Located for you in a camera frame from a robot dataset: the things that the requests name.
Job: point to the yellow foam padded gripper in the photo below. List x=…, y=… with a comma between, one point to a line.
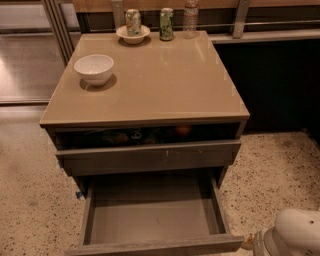
x=261, y=240

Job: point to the grey drawer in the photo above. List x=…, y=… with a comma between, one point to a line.
x=95, y=152
x=167, y=213

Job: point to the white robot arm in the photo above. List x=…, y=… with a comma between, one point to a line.
x=295, y=232

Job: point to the orange fruit in drawer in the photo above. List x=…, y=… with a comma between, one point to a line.
x=183, y=130

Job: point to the tan drawer cabinet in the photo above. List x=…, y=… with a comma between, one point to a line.
x=154, y=84

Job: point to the grey top drawer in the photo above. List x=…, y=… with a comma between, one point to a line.
x=95, y=152

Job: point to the blue tape piece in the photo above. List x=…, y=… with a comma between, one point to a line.
x=79, y=194

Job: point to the white bowl front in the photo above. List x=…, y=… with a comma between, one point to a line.
x=94, y=69

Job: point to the white bowl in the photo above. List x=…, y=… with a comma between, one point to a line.
x=94, y=69
x=133, y=40

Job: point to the clear plastic water bottle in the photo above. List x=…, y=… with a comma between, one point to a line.
x=191, y=10

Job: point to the white bowl back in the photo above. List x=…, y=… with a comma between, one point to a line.
x=133, y=40

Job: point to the green soda can in bowl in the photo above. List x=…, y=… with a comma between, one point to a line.
x=133, y=21

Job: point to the metal railing frame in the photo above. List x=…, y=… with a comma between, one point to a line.
x=226, y=20

